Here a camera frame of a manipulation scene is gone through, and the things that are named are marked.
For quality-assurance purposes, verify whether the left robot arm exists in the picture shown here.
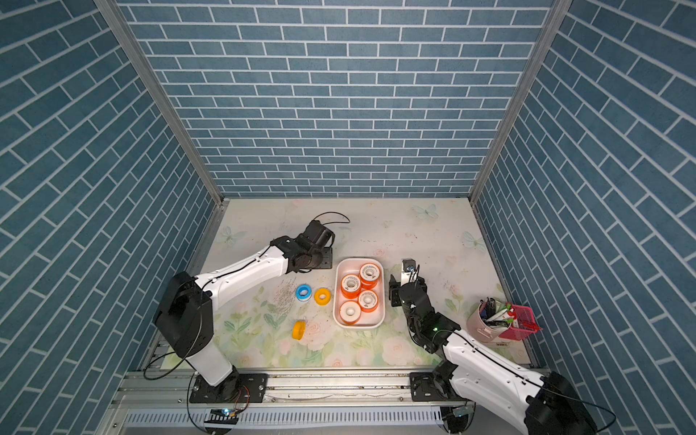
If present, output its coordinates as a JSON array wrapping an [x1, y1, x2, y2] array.
[[153, 219, 335, 403]]

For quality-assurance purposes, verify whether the pink basket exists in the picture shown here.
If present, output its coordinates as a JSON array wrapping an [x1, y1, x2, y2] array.
[[498, 304, 541, 341]]

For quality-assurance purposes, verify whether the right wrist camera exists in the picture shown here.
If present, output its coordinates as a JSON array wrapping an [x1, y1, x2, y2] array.
[[401, 258, 419, 286]]

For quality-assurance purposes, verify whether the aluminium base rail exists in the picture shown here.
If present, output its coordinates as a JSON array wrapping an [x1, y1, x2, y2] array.
[[108, 366, 567, 414]]

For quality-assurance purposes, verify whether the white storage box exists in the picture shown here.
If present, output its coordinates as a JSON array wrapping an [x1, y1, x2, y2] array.
[[333, 257, 388, 330]]

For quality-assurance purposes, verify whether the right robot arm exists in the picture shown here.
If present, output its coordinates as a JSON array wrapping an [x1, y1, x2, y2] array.
[[389, 275, 599, 434]]

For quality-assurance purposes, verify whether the pink pen cup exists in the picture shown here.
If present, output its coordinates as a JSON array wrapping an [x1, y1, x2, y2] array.
[[467, 297, 516, 343]]

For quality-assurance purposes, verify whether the orange sealing tape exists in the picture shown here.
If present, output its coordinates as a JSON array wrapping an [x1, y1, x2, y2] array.
[[338, 300, 362, 326], [340, 274, 362, 299], [358, 263, 381, 290], [358, 290, 380, 313], [314, 287, 332, 306]]

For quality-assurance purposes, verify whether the blue tape roll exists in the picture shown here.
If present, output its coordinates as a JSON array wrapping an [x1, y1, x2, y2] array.
[[295, 284, 313, 302]]

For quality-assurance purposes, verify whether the small yellow tape roll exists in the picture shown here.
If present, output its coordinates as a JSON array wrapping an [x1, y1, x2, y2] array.
[[291, 321, 306, 341]]

